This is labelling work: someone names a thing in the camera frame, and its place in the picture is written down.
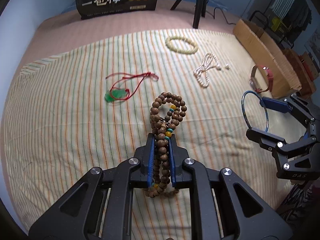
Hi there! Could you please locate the red strap wristwatch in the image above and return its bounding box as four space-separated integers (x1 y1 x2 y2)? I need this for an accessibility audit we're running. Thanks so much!
249 64 274 94

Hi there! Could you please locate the silver metal bangle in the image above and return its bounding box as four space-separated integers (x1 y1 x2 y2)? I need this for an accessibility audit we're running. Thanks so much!
241 90 269 132

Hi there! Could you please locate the brown wooden bead mala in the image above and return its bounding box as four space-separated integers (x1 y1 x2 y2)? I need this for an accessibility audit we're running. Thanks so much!
144 92 187 198

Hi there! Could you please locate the green jade red-cord pendant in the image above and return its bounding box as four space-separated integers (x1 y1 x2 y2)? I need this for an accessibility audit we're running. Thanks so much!
105 72 159 103

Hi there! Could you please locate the white pearl necklace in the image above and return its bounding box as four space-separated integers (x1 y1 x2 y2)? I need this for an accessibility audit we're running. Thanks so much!
192 51 222 89

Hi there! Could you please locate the cream bead bracelet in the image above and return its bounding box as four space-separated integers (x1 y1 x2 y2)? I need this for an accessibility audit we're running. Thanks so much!
165 36 199 55

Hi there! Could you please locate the cardboard box tray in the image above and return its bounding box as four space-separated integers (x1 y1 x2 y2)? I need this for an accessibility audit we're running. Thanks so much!
233 20 316 98

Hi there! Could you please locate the black metal rack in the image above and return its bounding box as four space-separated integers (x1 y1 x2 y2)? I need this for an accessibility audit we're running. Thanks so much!
248 10 295 49

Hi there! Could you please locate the tan bed sheet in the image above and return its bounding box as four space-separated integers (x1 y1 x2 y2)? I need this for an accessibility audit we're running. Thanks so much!
15 0 241 71

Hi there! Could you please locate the black power cable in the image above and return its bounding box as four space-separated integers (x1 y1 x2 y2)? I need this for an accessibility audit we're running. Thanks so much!
205 6 237 26

